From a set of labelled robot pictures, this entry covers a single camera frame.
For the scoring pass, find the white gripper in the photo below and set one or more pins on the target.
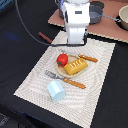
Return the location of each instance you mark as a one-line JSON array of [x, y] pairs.
[[77, 18]]

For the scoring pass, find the red toy tomato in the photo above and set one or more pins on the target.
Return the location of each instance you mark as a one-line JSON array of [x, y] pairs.
[[62, 59]]

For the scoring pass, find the yellow toy bread loaf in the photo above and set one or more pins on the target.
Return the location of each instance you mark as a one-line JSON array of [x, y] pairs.
[[75, 66]]

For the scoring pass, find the brown wooden stick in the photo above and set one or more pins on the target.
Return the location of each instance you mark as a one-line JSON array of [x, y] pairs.
[[45, 37]]

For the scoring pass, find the pink wooden board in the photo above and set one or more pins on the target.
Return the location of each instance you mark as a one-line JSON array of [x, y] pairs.
[[106, 27]]

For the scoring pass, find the round wooden plate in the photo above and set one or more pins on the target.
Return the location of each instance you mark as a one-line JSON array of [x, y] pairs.
[[63, 72]]

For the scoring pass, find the beige bowl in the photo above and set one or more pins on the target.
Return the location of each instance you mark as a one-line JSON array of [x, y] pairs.
[[123, 14]]

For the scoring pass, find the light blue toy carton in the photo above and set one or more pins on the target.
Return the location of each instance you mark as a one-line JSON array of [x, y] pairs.
[[56, 90]]

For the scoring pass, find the white woven placemat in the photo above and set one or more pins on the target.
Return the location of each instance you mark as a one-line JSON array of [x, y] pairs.
[[79, 105]]

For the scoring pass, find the grey saucepan with handle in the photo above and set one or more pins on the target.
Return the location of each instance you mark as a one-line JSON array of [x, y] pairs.
[[96, 13]]

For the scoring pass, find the grey pot with handles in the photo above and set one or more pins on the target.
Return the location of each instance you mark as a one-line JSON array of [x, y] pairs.
[[59, 3]]

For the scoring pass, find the knife with wooden handle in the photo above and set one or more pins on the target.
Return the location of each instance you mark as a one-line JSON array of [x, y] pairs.
[[80, 56]]

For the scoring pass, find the fork with wooden handle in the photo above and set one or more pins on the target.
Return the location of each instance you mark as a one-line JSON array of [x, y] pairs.
[[69, 81]]

